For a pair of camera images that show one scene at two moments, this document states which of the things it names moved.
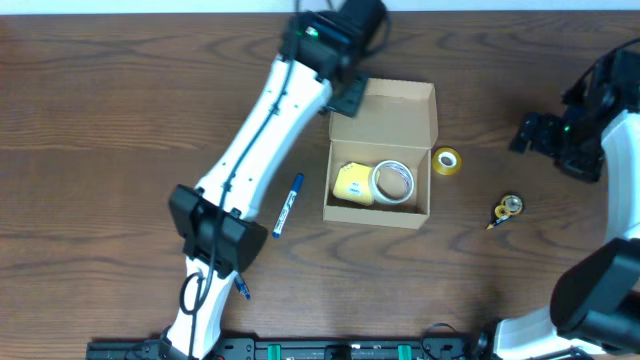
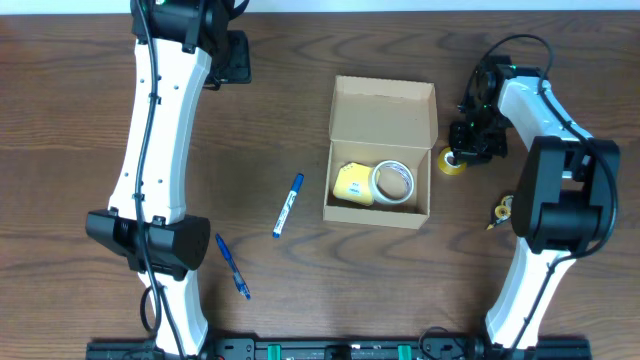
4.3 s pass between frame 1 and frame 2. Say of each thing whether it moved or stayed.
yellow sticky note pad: stayed
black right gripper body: moved
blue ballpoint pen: stayed
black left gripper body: moved
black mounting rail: stayed
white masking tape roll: stayed
